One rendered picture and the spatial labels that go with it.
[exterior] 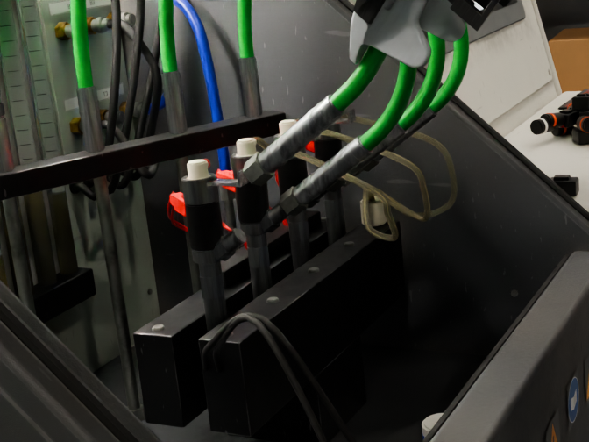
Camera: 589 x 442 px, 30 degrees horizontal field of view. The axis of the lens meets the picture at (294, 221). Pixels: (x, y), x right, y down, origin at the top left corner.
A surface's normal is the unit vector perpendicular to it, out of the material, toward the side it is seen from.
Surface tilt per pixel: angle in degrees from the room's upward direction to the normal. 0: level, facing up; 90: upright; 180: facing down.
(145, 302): 90
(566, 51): 90
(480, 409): 0
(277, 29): 90
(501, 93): 76
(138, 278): 90
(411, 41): 101
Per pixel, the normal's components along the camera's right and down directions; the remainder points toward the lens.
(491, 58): 0.84, -0.20
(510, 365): -0.10, -0.96
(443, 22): -0.54, 0.53
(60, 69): 0.89, 0.03
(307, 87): -0.44, 0.28
